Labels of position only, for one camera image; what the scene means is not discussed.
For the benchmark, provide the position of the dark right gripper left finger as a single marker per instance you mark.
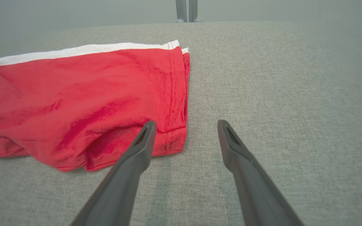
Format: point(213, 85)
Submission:
point(121, 182)

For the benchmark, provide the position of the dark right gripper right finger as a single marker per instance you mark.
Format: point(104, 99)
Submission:
point(253, 182)

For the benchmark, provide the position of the red shorts with white stripe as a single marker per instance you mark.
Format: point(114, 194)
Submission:
point(74, 94)

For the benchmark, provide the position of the grey partition post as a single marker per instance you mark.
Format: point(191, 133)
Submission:
point(181, 11)
point(193, 11)

